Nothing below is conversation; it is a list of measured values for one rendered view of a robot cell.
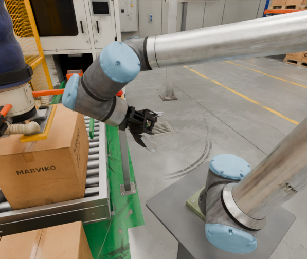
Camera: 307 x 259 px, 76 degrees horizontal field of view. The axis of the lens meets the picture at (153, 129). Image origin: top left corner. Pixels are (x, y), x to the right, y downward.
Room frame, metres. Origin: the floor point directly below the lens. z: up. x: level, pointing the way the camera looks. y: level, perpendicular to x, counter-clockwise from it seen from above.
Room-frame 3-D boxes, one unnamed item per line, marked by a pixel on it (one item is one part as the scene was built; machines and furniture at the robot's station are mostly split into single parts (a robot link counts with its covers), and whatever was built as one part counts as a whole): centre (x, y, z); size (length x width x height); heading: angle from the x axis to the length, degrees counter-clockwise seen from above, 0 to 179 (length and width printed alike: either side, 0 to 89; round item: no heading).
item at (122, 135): (1.38, 0.26, 0.50); 0.07 x 0.07 x 1.00; 13
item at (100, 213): (0.71, 0.62, 0.47); 0.70 x 0.03 x 0.15; 103
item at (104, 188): (1.92, 0.56, 0.50); 2.31 x 0.05 x 0.19; 13
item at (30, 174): (1.06, 0.69, 0.75); 0.60 x 0.40 x 0.40; 13
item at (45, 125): (0.83, 0.54, 1.11); 0.34 x 0.10 x 0.05; 16
